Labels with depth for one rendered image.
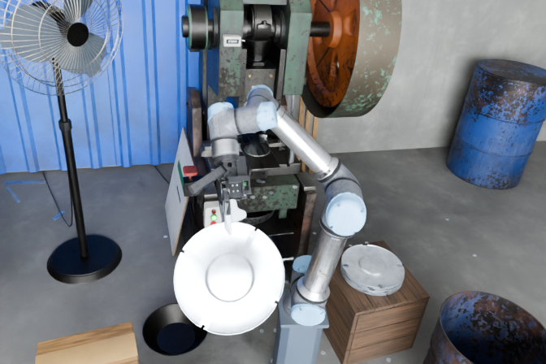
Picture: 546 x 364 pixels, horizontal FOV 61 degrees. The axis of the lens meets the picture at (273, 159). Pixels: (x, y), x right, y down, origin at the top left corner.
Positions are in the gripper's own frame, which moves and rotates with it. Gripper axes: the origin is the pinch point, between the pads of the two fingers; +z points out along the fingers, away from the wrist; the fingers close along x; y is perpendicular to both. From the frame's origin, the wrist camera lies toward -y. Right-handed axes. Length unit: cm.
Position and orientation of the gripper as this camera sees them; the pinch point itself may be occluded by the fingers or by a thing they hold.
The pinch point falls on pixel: (227, 230)
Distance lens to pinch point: 124.5
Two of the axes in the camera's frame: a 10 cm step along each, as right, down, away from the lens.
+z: 1.4, 9.6, -2.4
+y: 9.6, -0.7, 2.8
